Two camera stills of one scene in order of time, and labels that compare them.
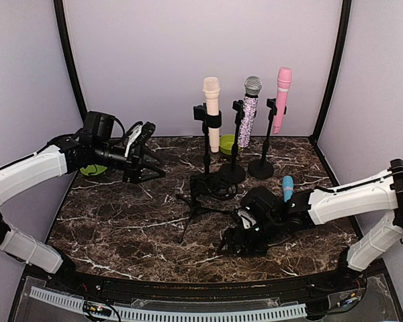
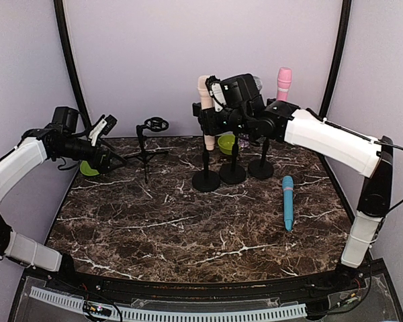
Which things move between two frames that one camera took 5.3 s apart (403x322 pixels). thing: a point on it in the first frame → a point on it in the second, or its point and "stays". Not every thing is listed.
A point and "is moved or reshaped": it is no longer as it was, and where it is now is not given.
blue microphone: x=287 y=187 stays
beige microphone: x=211 y=86 is moved or reshaped
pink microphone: x=284 y=79 stays
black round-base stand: x=234 y=174 stays
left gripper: x=135 y=164 → x=102 y=166
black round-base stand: x=262 y=169 stays
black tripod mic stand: x=194 y=210 is moved or reshaped
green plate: x=93 y=170 stays
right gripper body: x=256 y=241 → x=236 y=121
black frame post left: x=60 y=8 stays
